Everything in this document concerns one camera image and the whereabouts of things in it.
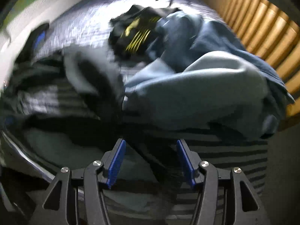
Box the dark grey pants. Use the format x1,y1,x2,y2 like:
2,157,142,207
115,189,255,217
1,45,161,194

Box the black yellow striped garment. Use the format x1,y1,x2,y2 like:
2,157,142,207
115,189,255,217
108,5,180,60

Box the striped blue white bedspread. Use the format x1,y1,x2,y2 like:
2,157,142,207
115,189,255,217
2,0,269,225

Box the blue denim jeans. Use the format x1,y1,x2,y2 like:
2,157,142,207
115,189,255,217
123,12,294,139

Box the wooden slatted headboard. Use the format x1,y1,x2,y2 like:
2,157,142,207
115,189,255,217
202,0,299,130

